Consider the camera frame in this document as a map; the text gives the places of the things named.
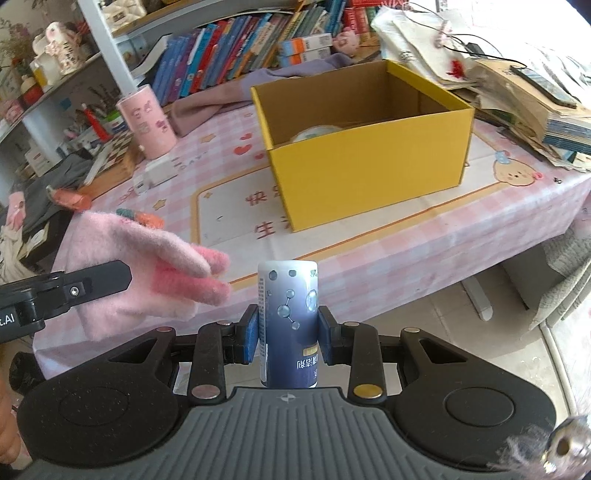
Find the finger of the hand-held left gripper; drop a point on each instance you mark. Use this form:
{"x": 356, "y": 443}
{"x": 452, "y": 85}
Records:
{"x": 92, "y": 281}

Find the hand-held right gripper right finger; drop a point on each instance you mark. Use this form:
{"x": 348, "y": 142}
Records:
{"x": 325, "y": 337}

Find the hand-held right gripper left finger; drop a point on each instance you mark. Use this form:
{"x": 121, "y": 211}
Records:
{"x": 250, "y": 337}

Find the blue spray bottle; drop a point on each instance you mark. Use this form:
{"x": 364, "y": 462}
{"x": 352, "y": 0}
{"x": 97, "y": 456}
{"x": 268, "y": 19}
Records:
{"x": 288, "y": 332}

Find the pink fluffy glove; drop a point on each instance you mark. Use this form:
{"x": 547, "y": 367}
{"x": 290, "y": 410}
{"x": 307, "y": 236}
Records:
{"x": 138, "y": 258}

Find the yellow cardboard box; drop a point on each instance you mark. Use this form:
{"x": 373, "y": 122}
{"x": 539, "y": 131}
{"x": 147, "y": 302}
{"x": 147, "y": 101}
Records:
{"x": 369, "y": 170}

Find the yellow tape roll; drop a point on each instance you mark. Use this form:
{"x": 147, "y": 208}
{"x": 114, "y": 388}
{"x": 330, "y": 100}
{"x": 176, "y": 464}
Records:
{"x": 314, "y": 133}

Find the black bag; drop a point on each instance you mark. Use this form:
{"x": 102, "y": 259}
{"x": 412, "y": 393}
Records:
{"x": 46, "y": 240}

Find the colourful striped toy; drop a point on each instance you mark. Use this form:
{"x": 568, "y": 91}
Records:
{"x": 143, "y": 218}

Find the orange toy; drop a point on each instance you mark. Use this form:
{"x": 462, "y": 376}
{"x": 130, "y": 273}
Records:
{"x": 69, "y": 198}

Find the pink checkered tablecloth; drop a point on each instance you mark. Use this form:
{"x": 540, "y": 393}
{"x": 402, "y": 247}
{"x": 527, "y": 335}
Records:
{"x": 392, "y": 240}

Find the white power adapter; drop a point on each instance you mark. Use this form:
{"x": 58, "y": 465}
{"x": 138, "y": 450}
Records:
{"x": 157, "y": 175}

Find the wooden chessboard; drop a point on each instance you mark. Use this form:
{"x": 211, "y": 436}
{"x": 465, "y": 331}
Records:
{"x": 115, "y": 147}

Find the small red bottle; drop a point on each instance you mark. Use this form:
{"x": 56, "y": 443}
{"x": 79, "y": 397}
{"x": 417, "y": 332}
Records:
{"x": 94, "y": 124}

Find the white table leg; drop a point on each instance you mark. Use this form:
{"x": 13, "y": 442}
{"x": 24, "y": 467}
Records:
{"x": 480, "y": 300}

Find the pink cartoon cylinder cup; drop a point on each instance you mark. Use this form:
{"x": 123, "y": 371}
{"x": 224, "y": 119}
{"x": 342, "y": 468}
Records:
{"x": 145, "y": 122}

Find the purple pink cloth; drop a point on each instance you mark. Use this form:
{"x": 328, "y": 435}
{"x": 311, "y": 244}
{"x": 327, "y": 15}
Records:
{"x": 207, "y": 101}

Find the white bookshelf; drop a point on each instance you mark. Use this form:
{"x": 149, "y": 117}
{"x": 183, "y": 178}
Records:
{"x": 106, "y": 50}

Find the white ceramic figurine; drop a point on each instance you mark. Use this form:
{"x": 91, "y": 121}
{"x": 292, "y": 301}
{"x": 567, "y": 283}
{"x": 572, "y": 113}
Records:
{"x": 60, "y": 50}

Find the grey fabric chair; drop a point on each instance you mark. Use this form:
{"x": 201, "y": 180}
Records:
{"x": 563, "y": 277}

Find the row of colourful books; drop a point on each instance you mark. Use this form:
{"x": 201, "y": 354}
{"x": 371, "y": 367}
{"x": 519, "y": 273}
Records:
{"x": 217, "y": 50}

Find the orange blue carton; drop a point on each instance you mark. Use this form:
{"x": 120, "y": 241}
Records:
{"x": 304, "y": 44}
{"x": 304, "y": 57}

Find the pink plush pig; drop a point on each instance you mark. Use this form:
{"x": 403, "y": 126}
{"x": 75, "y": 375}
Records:
{"x": 347, "y": 41}

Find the red tassel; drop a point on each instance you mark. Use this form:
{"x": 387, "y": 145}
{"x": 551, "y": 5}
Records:
{"x": 456, "y": 69}

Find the brown paper stack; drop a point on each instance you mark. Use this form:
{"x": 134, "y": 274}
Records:
{"x": 508, "y": 87}

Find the stack of magazines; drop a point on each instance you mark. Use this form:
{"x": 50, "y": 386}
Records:
{"x": 568, "y": 134}

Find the pink white beaded charm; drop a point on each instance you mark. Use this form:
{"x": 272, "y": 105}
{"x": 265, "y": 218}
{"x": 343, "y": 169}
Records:
{"x": 442, "y": 32}

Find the black smartphone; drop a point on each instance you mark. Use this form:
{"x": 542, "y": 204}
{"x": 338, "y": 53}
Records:
{"x": 545, "y": 86}

